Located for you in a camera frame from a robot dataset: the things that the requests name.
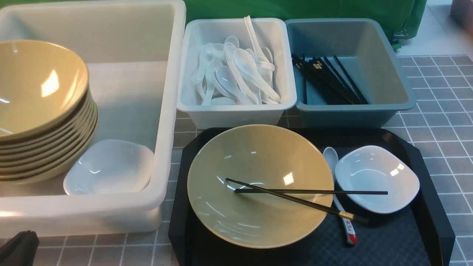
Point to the yellow noodle bowl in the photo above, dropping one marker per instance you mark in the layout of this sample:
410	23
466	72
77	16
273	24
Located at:
270	157

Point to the white spoon red handle tip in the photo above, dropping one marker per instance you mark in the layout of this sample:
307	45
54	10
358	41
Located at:
331	158

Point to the black chopstick with gold band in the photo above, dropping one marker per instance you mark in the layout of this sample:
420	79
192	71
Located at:
342	214

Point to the white square dish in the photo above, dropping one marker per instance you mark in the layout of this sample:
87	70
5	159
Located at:
373	168
110	167

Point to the plain black chopstick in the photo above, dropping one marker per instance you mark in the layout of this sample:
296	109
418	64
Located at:
309	191

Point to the top stacked yellow bowl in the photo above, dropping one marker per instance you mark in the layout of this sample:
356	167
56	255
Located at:
41	83

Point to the pile of white spoons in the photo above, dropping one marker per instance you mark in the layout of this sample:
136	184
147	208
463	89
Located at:
229	75

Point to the white spoon bin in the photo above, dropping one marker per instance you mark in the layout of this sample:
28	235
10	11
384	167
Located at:
271	33

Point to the bundle of black chopsticks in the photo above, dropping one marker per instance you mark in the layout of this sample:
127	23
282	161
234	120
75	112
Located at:
334	85

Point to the white square dish in bin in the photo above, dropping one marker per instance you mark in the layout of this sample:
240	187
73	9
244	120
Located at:
110	167

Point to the large white plastic bin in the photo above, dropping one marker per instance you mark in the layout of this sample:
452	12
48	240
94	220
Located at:
132	49

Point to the green cloth backdrop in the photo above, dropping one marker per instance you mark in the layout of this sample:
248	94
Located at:
399	19

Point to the stack of yellow bowls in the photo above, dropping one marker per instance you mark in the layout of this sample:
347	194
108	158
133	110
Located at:
42	136

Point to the black serving tray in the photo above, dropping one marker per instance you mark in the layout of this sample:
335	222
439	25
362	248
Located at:
418	235

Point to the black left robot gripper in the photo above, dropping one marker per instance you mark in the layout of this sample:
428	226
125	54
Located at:
20	250

